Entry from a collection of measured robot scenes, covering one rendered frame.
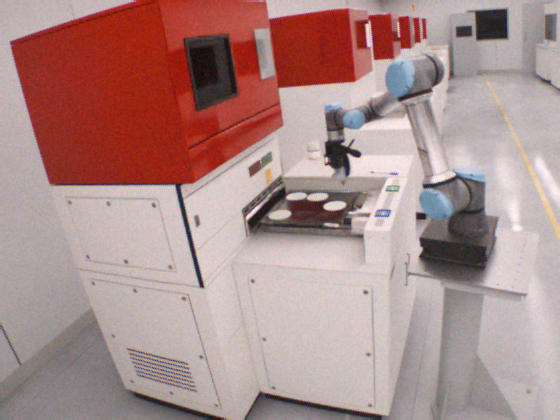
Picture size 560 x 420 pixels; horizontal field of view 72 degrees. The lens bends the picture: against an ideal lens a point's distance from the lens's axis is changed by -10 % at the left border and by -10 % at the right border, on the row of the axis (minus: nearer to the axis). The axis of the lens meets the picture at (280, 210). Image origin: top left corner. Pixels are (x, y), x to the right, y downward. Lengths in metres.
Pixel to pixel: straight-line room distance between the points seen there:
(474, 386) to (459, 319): 0.42
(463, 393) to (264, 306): 0.96
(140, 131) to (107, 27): 0.35
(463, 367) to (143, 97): 1.61
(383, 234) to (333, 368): 0.65
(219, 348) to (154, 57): 1.11
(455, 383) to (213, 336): 1.05
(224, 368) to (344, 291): 0.60
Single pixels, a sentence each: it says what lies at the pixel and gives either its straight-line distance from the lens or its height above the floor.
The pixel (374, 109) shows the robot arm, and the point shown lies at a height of 1.32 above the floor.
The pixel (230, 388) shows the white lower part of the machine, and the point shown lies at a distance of 1.91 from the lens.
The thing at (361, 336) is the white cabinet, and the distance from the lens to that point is 1.72.
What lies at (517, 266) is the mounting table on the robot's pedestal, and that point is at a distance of 1.61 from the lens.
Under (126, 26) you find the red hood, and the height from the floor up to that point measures 1.75.
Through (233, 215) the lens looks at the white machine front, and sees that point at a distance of 1.73.
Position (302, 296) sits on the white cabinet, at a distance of 1.68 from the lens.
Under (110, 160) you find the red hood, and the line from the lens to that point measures 1.60.
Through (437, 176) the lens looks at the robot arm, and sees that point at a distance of 1.42.
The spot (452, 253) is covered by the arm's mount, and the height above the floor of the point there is 0.86.
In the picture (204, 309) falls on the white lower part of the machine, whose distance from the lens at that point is 1.66.
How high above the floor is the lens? 1.63
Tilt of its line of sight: 22 degrees down
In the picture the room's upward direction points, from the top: 8 degrees counter-clockwise
